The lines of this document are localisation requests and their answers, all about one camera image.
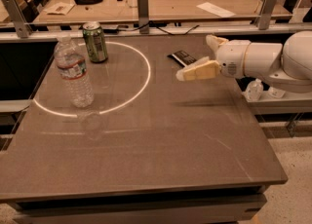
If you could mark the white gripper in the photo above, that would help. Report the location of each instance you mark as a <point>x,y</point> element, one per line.
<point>231,58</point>

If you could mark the green soda can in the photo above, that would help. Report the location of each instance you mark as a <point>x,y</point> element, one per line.
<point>95,42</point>

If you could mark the clear plastic water bottle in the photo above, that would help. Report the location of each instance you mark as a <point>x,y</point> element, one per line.
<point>72,68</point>

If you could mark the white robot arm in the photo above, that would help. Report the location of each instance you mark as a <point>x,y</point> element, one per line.
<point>286,67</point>

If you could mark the small sanitizer bottle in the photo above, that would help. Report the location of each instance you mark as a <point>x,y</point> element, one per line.
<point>254,90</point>
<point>276,93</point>

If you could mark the black snack bar wrapper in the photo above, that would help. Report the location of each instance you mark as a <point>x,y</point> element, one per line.
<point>183,58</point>

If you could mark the small white paper slip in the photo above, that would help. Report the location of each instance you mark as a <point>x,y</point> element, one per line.
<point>216,10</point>

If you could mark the wooden back table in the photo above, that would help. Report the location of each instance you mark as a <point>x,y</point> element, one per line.
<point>159,10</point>

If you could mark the black device on table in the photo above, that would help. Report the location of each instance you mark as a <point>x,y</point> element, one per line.
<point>87,2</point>

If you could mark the white envelope with label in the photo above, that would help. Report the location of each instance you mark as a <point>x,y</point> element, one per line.
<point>59,9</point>

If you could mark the right metal bracket post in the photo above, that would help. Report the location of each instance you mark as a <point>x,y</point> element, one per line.
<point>263,20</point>

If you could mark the metal bracket post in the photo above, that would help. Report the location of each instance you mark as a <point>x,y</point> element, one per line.
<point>143,16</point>
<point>23,30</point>
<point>263,20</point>

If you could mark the middle metal bracket post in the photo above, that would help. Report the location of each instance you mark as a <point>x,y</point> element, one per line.
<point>143,16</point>

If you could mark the left metal bracket post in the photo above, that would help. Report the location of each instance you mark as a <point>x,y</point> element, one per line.
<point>23,30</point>

